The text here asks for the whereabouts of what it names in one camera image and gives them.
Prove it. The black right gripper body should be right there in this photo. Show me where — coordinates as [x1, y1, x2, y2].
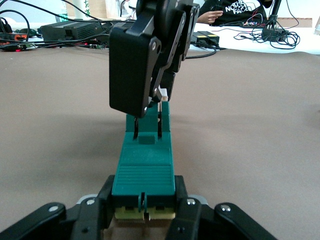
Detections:
[136, 0, 201, 13]

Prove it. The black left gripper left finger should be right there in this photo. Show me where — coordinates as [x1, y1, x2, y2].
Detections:
[0, 174, 116, 240]

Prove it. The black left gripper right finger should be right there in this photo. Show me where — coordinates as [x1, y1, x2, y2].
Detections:
[166, 175, 278, 240]

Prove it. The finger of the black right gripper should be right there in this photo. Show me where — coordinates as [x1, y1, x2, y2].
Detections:
[159, 3, 201, 100]
[109, 11, 187, 119]

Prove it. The green load switch white lever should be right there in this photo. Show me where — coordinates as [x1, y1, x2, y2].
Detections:
[111, 96, 177, 222]

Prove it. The bystander hand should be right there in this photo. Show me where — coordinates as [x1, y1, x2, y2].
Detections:
[207, 10, 224, 25]

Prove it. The black adapter yellow label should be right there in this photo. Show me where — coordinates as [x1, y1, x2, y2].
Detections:
[191, 30, 210, 45]
[203, 31, 221, 46]

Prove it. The person in black shirt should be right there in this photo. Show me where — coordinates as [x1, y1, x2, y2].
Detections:
[198, 0, 273, 27]

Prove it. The white bottle green print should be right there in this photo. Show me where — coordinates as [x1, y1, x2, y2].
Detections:
[73, 0, 92, 20]

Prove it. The black power supply box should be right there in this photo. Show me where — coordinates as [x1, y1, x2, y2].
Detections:
[39, 20, 112, 41]

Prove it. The black stand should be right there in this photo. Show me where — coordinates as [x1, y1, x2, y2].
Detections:
[261, 0, 291, 43]

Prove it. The small green circuit module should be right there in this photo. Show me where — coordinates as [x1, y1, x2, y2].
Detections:
[18, 41, 36, 51]

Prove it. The wooden board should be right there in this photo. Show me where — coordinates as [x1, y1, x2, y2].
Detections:
[274, 16, 313, 29]

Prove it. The orange black tool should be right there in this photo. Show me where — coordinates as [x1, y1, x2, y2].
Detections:
[0, 31, 28, 42]

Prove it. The white table sheet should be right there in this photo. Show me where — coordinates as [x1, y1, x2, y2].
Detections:
[189, 22, 320, 55]

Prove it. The black looped cable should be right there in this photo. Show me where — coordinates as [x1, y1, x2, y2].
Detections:
[184, 46, 218, 60]

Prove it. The circuit board with coloured wires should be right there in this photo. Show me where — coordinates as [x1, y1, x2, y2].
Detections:
[239, 12, 267, 29]

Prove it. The tangled black cable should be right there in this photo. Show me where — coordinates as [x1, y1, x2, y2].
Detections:
[233, 24, 301, 51]

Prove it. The black coiled cable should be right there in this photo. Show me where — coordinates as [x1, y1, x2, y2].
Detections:
[0, 8, 32, 38]

